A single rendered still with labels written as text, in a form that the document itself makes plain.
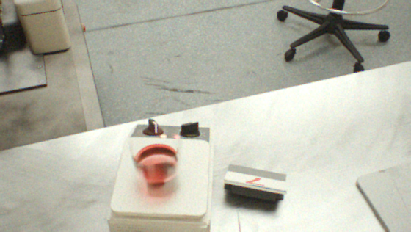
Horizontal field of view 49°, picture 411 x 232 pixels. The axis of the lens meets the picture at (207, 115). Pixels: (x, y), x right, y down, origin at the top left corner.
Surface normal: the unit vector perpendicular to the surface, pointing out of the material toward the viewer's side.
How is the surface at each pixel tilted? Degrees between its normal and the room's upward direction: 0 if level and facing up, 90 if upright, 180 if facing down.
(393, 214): 0
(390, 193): 0
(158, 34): 0
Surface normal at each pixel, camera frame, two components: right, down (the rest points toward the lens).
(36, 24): 0.31, 0.70
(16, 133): 0.03, -0.68
